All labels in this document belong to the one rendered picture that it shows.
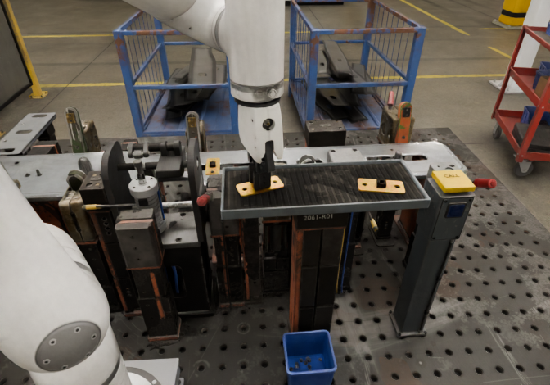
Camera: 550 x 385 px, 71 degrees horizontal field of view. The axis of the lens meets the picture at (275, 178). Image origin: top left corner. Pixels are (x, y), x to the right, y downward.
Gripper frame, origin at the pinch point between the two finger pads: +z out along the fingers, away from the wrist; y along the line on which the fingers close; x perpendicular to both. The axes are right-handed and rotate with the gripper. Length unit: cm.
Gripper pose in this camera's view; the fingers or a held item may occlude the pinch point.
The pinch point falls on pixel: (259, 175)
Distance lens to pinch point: 70.0
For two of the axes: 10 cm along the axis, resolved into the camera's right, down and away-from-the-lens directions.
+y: -3.9, -5.2, 7.6
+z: 0.0, 8.2, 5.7
